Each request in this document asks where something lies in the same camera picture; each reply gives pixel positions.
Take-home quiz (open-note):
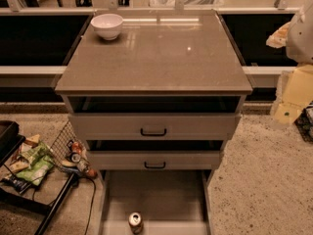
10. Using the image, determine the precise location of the orange soda can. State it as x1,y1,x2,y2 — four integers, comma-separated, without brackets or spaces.
128,212,144,235

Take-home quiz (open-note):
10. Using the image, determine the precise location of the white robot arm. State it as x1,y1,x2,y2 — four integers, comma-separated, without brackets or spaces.
266,0,313,124

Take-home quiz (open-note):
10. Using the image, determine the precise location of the grey drawer cabinet with counter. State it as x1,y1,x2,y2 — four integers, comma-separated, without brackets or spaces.
56,11,251,234

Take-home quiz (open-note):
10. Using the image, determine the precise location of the red can in basket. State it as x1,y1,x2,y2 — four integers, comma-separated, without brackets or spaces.
70,142,82,155

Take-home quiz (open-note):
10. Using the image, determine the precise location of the open bottom drawer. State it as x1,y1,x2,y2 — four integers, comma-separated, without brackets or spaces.
97,170,213,235

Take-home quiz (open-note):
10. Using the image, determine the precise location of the white ceramic bowl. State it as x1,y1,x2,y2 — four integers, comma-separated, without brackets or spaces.
91,14,123,40

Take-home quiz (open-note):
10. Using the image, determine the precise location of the green snack bag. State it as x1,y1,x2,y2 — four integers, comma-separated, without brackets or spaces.
16,142,54,186

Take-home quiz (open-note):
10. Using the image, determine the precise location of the top drawer with black handle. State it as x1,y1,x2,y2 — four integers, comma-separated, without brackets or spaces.
68,114,241,141

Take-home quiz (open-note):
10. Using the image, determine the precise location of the drawer with black handle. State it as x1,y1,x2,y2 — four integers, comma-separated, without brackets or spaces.
86,151,221,170
68,114,241,141

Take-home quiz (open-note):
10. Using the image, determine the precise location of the middle drawer with black handle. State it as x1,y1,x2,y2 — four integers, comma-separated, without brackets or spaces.
86,151,221,170

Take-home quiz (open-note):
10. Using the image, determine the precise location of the black cable on floor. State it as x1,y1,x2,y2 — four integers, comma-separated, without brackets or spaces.
83,177,98,235

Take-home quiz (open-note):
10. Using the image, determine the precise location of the wire mesh basket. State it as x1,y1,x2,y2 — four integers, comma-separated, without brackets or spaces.
50,121,88,177

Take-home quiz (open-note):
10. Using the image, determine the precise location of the wire basket at right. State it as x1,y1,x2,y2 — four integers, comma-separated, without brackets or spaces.
295,104,313,143

